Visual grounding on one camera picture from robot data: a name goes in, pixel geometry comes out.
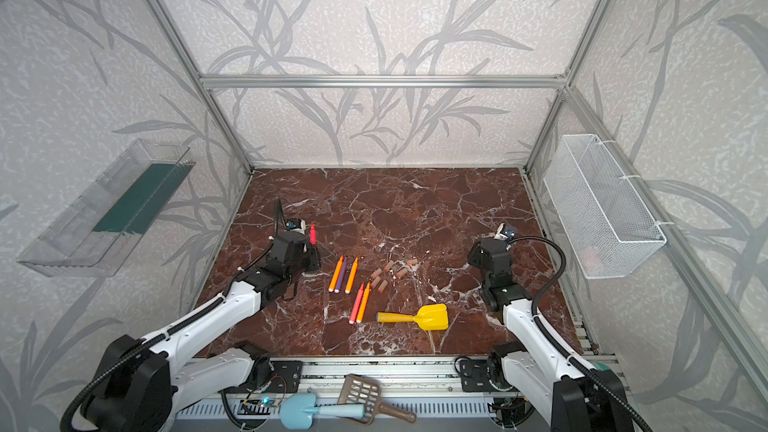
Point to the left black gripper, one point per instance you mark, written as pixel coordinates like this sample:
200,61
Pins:
304,254

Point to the orange pen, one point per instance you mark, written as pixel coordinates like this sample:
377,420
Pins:
351,275
363,303
338,269

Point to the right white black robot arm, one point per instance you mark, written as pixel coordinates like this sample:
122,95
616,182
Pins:
567,390

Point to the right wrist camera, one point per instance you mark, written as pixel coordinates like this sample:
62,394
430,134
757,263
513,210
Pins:
506,233

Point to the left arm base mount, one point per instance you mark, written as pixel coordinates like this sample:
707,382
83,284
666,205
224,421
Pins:
281,376

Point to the yellow toy shovel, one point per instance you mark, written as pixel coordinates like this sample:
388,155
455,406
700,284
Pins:
432,317

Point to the red marker pen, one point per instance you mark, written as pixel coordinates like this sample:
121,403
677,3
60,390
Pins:
313,234

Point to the purple marker pen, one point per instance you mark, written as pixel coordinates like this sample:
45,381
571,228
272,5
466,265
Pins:
340,279

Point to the clear plastic wall tray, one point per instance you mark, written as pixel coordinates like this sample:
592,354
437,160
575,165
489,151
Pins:
95,235

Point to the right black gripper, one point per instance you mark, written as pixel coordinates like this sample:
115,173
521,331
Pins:
489,246

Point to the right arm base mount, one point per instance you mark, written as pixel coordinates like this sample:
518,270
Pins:
475,376

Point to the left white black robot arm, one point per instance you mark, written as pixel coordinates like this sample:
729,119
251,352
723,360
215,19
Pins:
141,383

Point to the white wire mesh basket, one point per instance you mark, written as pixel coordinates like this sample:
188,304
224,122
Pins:
609,227

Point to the red pen lower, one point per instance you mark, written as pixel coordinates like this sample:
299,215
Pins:
357,303

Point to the brown slotted scoop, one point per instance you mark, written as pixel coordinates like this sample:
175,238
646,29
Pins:
357,389

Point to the light blue toy shovel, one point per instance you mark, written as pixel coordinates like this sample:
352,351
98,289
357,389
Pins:
298,411

